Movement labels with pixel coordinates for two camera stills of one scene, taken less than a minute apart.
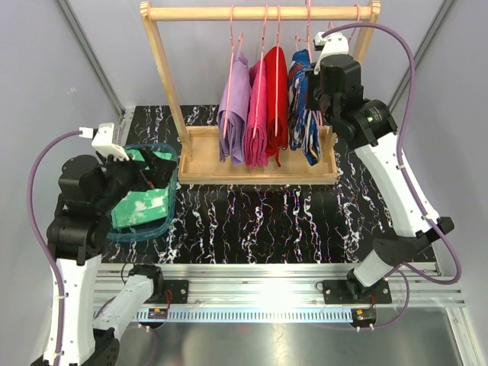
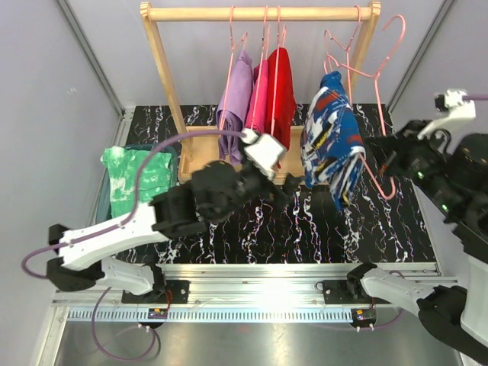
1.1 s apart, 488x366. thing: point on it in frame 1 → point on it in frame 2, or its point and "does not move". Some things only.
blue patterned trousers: [303, 123] → [332, 143]
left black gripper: [134, 172] → [269, 187]
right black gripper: [313, 93] → [393, 153]
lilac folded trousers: [233, 149] does not move
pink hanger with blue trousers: [304, 124] → [341, 156]
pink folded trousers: [257, 148] does not move
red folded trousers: [276, 102] does not move
